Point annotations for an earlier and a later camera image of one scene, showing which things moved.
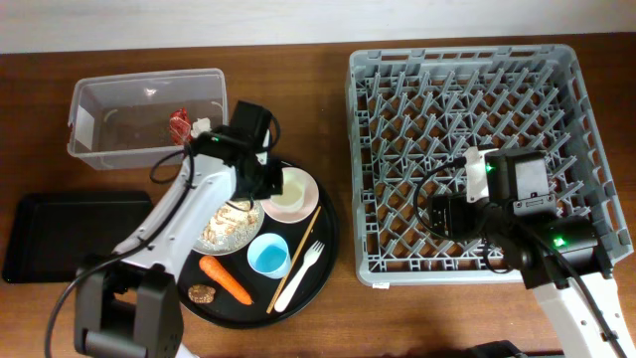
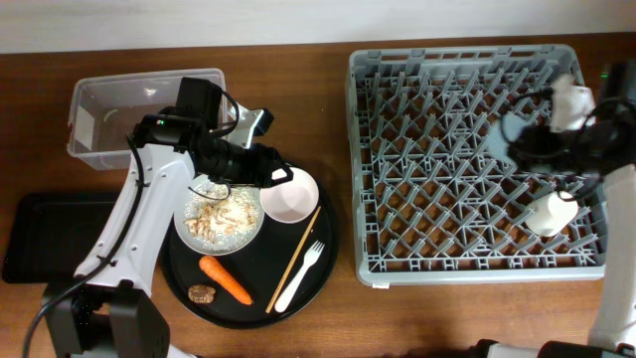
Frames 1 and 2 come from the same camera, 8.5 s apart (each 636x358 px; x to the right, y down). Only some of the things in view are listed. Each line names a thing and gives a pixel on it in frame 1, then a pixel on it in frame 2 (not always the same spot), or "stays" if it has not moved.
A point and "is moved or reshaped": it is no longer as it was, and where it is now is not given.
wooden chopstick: (292, 262) stays
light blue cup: (269, 255) → (501, 133)
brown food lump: (201, 293) stays
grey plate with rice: (230, 227) stays
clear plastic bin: (122, 120) stays
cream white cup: (292, 198) is moved or reshaped
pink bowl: (298, 200) stays
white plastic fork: (294, 282) stays
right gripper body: (465, 219) → (565, 152)
